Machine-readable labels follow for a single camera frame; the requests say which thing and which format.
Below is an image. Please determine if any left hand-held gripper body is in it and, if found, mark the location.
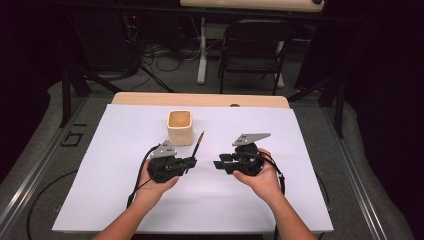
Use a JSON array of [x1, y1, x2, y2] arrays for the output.
[[147, 139, 188, 184]]

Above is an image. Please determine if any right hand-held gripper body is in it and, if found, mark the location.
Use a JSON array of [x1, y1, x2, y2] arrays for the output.
[[229, 133, 272, 177]]

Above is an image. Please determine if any dark blue paintbrush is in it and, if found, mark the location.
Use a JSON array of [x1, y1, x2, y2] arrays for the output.
[[184, 130, 205, 175]]

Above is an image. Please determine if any small wooden cup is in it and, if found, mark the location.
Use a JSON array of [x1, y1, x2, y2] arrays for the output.
[[166, 109, 195, 148]]

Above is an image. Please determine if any person's left hand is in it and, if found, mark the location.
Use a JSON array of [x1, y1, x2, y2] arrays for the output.
[[134, 167, 180, 204]]

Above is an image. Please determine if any person's right hand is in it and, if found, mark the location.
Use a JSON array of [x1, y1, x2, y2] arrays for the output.
[[232, 148, 285, 204]]

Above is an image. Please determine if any white paper sheet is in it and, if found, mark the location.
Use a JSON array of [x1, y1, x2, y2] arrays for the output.
[[51, 103, 334, 234]]

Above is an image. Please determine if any wooden table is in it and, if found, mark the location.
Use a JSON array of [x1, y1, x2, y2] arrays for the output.
[[111, 92, 290, 109]]

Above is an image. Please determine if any white metal table leg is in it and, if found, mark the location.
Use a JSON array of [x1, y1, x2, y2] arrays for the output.
[[196, 16, 210, 85], [274, 41, 285, 89]]

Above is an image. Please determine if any black folding chair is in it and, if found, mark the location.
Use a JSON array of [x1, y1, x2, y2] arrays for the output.
[[218, 19, 292, 96]]

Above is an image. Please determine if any black metal stand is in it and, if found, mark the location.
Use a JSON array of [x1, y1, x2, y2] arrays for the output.
[[59, 64, 125, 129], [288, 76, 345, 139]]

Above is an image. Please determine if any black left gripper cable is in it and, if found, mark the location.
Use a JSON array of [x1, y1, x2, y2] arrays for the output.
[[125, 144, 161, 210]]

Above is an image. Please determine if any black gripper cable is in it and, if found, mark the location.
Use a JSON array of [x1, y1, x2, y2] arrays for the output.
[[125, 144, 161, 210], [263, 154, 287, 240]]

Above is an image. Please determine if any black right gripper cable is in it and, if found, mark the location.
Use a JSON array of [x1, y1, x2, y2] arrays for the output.
[[263, 154, 287, 240]]

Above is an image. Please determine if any aluminium floor rail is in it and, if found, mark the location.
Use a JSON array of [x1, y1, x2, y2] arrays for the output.
[[323, 106, 390, 240], [0, 96, 88, 231]]

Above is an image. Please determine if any tangle of floor cables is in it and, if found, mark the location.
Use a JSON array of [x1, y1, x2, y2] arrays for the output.
[[124, 13, 202, 94]]

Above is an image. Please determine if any black floor cable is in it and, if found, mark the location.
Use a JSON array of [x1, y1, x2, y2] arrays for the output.
[[26, 169, 80, 240]]

